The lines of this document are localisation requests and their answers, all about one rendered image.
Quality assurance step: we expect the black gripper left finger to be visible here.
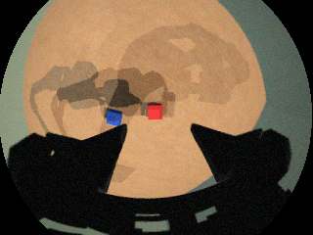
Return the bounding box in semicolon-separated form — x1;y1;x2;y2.
46;124;128;193

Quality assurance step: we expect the blue block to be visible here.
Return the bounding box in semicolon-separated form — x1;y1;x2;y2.
106;109;122;126

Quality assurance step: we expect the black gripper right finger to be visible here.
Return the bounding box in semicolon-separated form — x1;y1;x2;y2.
191;122;262;183

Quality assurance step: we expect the red block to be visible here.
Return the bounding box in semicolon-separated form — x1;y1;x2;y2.
148;105;163;120

